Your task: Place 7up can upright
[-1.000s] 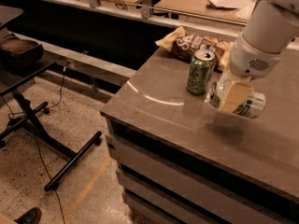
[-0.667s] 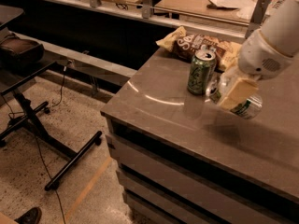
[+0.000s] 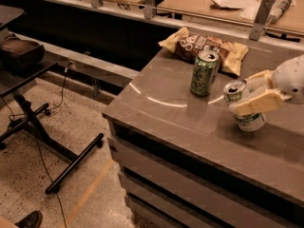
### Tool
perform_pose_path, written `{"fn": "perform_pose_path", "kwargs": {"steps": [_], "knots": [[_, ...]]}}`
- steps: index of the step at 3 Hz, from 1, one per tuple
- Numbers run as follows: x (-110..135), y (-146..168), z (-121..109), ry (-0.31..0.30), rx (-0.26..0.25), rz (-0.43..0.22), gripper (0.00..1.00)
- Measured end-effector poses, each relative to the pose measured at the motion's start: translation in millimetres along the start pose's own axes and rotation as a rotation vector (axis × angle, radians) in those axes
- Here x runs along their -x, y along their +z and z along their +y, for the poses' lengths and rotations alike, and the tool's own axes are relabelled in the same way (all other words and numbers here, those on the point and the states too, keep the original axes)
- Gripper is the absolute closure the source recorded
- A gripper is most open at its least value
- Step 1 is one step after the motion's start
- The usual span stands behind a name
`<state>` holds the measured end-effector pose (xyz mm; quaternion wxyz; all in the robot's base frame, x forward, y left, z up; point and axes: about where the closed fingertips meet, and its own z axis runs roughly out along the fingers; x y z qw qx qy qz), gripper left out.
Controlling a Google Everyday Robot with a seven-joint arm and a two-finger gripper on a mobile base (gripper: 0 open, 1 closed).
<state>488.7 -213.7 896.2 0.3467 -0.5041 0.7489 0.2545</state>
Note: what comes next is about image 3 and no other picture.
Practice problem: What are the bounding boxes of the yellow brown chip bag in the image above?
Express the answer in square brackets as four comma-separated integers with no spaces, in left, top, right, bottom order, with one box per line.
[159,27,249,76]

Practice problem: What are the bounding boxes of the dark bag on stand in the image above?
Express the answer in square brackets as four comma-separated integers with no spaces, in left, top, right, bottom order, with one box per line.
[0,34,45,73]

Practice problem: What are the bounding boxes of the black floor cable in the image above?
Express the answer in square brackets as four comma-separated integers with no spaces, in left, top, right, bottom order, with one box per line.
[1,65,72,228]

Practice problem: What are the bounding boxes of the white paper sheets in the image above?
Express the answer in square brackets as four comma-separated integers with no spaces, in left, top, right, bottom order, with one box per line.
[211,0,259,10]

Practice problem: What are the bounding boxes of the black shoe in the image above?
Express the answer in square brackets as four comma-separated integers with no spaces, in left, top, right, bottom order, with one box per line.
[15,211,43,228]

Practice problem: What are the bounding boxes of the grey drawer cabinet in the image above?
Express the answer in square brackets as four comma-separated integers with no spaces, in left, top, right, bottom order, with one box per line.
[103,50,304,228]

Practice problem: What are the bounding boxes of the striped cylindrical tool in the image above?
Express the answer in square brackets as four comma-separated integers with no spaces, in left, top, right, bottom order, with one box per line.
[267,0,295,24]

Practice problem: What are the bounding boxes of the white rounded gripper body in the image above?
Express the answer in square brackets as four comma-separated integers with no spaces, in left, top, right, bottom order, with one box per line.
[272,55,304,105]

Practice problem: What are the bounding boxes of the white green 7up can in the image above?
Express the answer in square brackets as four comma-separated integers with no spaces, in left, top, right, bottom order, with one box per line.
[223,80,266,132]

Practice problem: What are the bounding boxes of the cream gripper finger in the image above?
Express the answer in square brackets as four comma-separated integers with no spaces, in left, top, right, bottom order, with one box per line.
[245,70,273,89]
[229,88,292,115]

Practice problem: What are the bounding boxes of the right metal rail bracket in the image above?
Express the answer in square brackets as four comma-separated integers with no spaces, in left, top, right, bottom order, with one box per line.
[249,0,276,41]

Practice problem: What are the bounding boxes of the green LaCroix can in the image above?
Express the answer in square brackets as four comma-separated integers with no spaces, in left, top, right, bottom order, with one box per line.
[190,50,219,97]

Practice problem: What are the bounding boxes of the black rolling stand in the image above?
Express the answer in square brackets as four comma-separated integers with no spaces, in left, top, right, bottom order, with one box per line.
[0,6,104,195]

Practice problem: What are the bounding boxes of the wooden background desk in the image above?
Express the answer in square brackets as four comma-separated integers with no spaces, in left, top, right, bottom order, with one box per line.
[158,0,304,35]

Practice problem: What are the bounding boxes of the middle metal rail bracket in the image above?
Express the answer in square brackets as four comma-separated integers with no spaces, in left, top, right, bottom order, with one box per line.
[144,0,155,19]

